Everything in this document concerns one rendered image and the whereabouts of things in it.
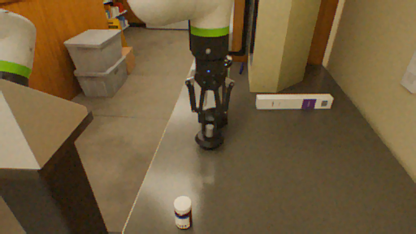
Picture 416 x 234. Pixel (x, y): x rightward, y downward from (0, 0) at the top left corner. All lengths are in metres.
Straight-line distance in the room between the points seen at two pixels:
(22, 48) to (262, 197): 0.80
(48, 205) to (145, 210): 0.51
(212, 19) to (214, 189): 0.40
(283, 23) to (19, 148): 0.91
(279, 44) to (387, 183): 0.58
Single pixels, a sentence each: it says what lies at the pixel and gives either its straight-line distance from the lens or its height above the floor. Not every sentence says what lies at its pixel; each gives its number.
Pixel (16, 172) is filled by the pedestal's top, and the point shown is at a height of 0.93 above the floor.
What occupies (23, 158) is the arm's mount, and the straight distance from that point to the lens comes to 0.83.
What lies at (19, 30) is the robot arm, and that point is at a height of 1.25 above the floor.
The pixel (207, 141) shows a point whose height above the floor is 0.98.
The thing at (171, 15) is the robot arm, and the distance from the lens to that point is 0.51.
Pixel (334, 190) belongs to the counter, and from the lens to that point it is 0.72.
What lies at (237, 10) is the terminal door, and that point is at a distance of 1.31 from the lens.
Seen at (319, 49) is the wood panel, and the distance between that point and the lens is 1.48.
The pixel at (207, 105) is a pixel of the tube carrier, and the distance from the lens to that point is 0.81.
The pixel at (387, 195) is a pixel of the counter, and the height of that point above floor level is 0.94.
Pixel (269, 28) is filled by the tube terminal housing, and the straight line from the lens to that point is 1.01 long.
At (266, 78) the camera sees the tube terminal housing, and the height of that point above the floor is 1.01.
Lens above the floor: 1.43
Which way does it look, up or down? 34 degrees down
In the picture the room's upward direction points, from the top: straight up
